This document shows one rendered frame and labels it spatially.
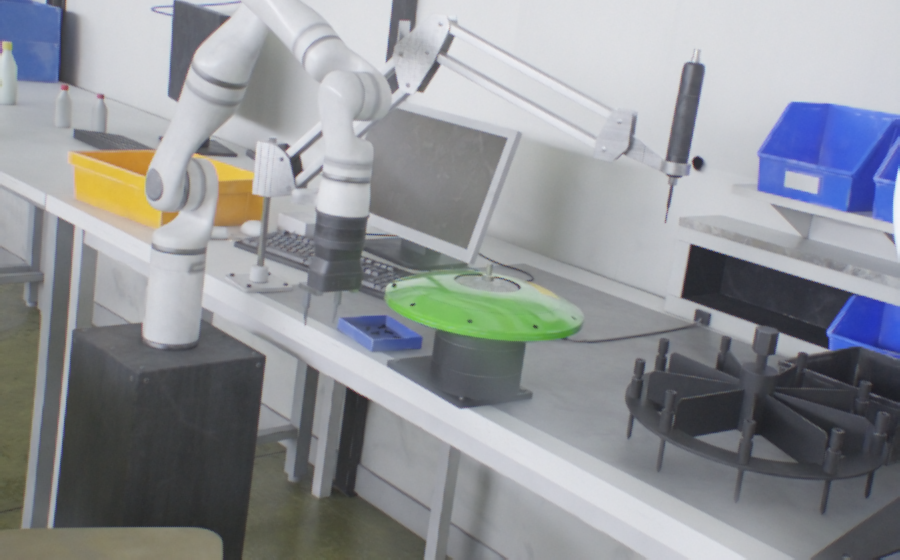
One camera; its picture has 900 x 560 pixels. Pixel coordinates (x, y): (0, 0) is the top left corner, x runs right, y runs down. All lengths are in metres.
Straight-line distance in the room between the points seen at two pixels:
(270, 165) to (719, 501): 1.07
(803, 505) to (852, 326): 0.70
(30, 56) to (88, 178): 2.13
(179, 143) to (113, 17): 2.86
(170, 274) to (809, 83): 1.31
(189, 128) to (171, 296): 0.30
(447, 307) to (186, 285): 0.55
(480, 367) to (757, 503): 0.44
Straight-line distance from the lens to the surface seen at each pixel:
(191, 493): 2.19
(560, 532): 3.10
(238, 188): 2.81
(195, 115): 2.01
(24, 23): 5.01
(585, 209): 2.91
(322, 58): 1.74
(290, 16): 1.79
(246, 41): 1.96
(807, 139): 2.47
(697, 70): 2.05
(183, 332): 2.15
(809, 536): 1.64
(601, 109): 2.07
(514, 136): 2.54
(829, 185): 2.28
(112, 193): 2.86
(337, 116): 1.68
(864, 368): 2.21
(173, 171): 2.06
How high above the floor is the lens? 1.54
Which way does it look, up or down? 13 degrees down
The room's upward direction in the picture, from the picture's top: 8 degrees clockwise
